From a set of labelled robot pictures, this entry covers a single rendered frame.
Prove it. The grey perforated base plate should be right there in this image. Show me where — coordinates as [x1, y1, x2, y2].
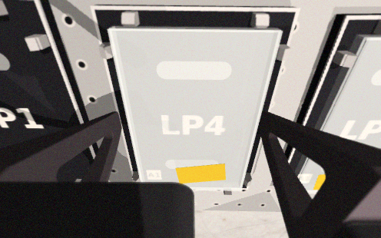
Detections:
[48, 0, 381, 212]

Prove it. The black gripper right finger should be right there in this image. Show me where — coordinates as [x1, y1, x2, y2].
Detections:
[260, 111, 381, 238]

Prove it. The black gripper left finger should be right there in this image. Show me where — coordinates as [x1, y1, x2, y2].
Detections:
[0, 111, 122, 182]

